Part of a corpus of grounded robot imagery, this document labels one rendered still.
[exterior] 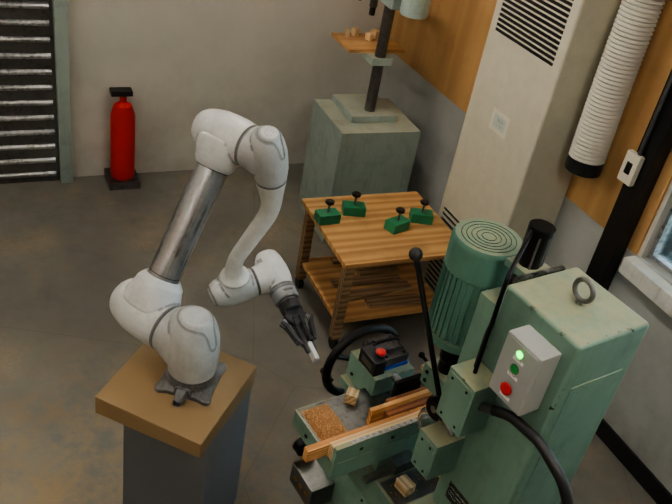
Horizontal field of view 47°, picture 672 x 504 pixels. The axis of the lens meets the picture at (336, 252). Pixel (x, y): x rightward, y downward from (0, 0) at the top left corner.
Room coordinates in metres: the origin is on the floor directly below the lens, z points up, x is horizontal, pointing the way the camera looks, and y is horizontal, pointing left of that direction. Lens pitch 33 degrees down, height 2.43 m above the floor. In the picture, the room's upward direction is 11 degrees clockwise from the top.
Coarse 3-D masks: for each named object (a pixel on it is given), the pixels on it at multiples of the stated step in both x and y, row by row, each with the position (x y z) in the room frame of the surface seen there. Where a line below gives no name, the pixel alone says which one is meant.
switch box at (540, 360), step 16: (512, 336) 1.26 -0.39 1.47; (528, 336) 1.26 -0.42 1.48; (512, 352) 1.25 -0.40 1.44; (528, 352) 1.22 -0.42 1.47; (544, 352) 1.22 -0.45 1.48; (496, 368) 1.27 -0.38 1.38; (528, 368) 1.21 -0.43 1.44; (544, 368) 1.20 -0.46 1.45; (496, 384) 1.26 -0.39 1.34; (512, 384) 1.23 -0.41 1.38; (528, 384) 1.20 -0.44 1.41; (544, 384) 1.22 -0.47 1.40; (512, 400) 1.21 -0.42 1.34; (528, 400) 1.20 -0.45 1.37
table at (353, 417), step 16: (352, 384) 1.68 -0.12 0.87; (336, 400) 1.57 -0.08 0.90; (368, 400) 1.60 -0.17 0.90; (384, 400) 1.61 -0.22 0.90; (352, 416) 1.52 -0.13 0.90; (304, 432) 1.46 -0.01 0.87; (384, 448) 1.44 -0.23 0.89; (400, 448) 1.48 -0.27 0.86; (320, 464) 1.38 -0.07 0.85; (336, 464) 1.35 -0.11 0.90; (352, 464) 1.38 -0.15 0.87; (368, 464) 1.41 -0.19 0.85
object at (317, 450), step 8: (416, 408) 1.56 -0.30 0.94; (392, 416) 1.51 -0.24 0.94; (400, 416) 1.52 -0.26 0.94; (368, 424) 1.47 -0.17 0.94; (376, 424) 1.47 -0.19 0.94; (352, 432) 1.43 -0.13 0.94; (328, 440) 1.38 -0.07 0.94; (304, 448) 1.35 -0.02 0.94; (312, 448) 1.35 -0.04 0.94; (320, 448) 1.35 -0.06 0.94; (328, 448) 1.37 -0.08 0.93; (304, 456) 1.34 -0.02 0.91; (312, 456) 1.34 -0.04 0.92; (320, 456) 1.36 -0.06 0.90
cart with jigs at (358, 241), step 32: (352, 192) 3.25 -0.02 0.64; (416, 192) 3.58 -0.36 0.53; (320, 224) 3.07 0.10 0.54; (352, 224) 3.14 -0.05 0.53; (384, 224) 3.16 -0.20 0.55; (416, 224) 3.25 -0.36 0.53; (352, 256) 2.87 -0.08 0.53; (384, 256) 2.92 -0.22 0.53; (320, 288) 3.06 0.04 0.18; (352, 288) 3.11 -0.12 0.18; (384, 288) 3.13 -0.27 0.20; (416, 288) 3.22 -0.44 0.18; (352, 320) 2.87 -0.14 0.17
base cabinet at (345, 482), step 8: (336, 480) 1.52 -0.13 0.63; (344, 480) 1.49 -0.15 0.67; (352, 480) 1.47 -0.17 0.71; (336, 488) 1.51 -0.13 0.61; (344, 488) 1.49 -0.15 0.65; (352, 488) 1.46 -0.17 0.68; (336, 496) 1.51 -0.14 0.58; (344, 496) 1.48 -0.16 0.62; (352, 496) 1.45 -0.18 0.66; (360, 496) 1.43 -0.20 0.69
